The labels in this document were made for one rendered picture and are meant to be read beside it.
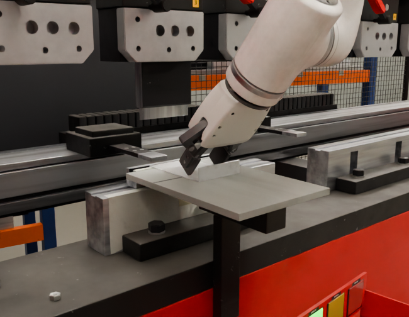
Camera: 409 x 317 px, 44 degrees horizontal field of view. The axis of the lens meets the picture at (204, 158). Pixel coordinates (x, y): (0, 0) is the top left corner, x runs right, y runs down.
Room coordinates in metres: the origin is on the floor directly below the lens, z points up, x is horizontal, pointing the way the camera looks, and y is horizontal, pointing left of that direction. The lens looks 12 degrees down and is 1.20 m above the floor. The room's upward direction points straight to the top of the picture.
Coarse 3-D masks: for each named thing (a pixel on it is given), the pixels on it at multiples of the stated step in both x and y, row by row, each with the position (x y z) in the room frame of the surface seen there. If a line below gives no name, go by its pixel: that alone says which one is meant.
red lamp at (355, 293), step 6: (360, 282) 0.74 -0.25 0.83; (354, 288) 0.72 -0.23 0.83; (360, 288) 0.74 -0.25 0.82; (354, 294) 0.72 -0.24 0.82; (360, 294) 0.74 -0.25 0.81; (354, 300) 0.73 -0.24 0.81; (360, 300) 0.74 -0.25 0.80; (348, 306) 0.71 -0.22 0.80; (354, 306) 0.73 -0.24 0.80; (348, 312) 0.71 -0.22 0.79
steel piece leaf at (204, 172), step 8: (176, 168) 0.81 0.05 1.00; (200, 168) 0.73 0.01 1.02; (208, 168) 0.74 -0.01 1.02; (216, 168) 0.75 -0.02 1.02; (224, 168) 0.76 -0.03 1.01; (232, 168) 0.77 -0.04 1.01; (184, 176) 0.75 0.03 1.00; (192, 176) 0.75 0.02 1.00; (200, 176) 0.73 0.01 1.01; (208, 176) 0.74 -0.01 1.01; (216, 176) 0.75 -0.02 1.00; (224, 176) 0.76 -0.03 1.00
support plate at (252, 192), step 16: (208, 160) 0.87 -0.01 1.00; (128, 176) 0.77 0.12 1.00; (144, 176) 0.76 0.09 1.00; (160, 176) 0.76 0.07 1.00; (176, 176) 0.76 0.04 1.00; (240, 176) 0.76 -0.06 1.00; (256, 176) 0.76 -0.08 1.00; (272, 176) 0.76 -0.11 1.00; (176, 192) 0.68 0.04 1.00; (192, 192) 0.67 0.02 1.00; (208, 192) 0.67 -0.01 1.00; (224, 192) 0.67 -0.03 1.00; (240, 192) 0.67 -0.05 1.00; (256, 192) 0.67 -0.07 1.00; (272, 192) 0.67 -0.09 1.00; (288, 192) 0.67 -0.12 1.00; (304, 192) 0.67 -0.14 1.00; (320, 192) 0.68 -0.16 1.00; (208, 208) 0.62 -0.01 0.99; (224, 208) 0.60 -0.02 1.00; (240, 208) 0.60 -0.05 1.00; (256, 208) 0.60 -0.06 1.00; (272, 208) 0.62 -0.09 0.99
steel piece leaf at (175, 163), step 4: (160, 164) 0.83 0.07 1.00; (164, 164) 0.83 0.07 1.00; (168, 164) 0.83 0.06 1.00; (172, 164) 0.83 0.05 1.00; (176, 164) 0.83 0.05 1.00; (180, 164) 0.83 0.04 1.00; (156, 168) 0.81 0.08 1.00; (160, 168) 0.81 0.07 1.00; (164, 168) 0.81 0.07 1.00; (168, 168) 0.81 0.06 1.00
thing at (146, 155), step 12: (72, 132) 1.04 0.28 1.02; (84, 132) 1.00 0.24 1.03; (96, 132) 0.98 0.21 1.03; (108, 132) 1.00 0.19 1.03; (120, 132) 1.02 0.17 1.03; (132, 132) 1.04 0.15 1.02; (72, 144) 1.02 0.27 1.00; (84, 144) 0.98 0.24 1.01; (96, 144) 0.97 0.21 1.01; (108, 144) 0.99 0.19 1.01; (120, 144) 1.00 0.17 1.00; (132, 144) 1.02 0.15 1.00; (96, 156) 0.97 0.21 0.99; (144, 156) 0.89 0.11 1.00; (156, 156) 0.89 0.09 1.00
